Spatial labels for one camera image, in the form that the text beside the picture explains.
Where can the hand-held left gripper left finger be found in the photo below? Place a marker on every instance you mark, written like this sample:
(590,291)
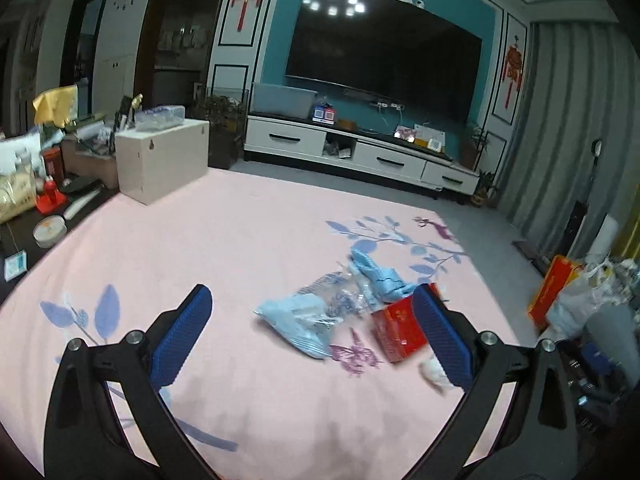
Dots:
(182,330)

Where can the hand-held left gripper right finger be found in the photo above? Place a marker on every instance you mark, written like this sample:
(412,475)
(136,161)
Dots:
(442,335)

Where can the white tissue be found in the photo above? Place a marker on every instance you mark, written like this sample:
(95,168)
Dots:
(435,375)

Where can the red paper box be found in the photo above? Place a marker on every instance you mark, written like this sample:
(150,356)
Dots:
(397,332)

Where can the blue bag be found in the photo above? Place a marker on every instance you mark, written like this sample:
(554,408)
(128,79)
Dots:
(377,272)

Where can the clear plastic wrapper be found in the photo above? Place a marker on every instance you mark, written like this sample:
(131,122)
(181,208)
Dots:
(340,292)

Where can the light blue plastic packet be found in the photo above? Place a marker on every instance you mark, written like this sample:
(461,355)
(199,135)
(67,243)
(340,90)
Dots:
(295,322)

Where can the pink floral tablecloth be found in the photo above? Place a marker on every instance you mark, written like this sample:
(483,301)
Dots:
(225,220)

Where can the orange cardboard box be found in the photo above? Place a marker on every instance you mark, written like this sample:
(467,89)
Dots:
(552,290)

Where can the white shopping bag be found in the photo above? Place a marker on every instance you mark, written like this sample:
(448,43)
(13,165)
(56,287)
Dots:
(582,300)

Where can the small potted plant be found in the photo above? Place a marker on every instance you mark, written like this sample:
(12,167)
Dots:
(486,190)

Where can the white shoehorn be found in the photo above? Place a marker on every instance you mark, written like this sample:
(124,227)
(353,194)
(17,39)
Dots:
(82,205)

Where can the beige cardboard box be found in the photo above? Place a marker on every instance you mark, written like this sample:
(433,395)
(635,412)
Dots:
(160,165)

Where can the black remote control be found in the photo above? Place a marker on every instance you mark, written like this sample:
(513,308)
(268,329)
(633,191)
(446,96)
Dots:
(80,185)

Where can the small printed card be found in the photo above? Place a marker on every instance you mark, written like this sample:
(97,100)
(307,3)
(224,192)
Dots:
(15,265)

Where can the upright floor vacuum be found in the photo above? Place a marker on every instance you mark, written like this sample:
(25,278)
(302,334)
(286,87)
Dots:
(580,210)

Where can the red stamp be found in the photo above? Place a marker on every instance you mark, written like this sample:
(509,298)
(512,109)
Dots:
(49,197)

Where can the brown cardboard box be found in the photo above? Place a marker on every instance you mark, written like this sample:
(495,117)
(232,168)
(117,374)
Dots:
(92,162)

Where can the tall potted plant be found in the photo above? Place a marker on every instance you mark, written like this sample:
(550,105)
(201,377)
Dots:
(475,147)

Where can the desk calendar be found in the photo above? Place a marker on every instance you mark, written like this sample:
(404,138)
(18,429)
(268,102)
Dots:
(430,140)

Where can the glass fish tank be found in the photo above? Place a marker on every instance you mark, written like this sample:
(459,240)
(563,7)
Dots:
(222,130)

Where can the red canister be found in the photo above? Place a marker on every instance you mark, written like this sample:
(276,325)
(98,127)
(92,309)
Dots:
(54,165)

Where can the beige food bag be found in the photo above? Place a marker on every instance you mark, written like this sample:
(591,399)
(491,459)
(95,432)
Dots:
(15,200)

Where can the clear plastic box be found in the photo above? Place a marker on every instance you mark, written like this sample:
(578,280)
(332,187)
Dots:
(160,117)

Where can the white television cabinet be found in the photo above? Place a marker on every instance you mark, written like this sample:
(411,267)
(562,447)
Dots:
(300,137)

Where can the grey curtain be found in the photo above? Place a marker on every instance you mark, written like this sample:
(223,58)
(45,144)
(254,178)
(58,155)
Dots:
(565,125)

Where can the clear storage container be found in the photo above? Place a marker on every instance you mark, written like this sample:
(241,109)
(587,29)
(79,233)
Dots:
(282,102)

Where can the yellow cloth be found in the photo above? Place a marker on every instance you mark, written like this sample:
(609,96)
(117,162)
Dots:
(55,105)

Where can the black flat television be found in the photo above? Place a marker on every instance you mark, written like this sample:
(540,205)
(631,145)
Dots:
(380,50)

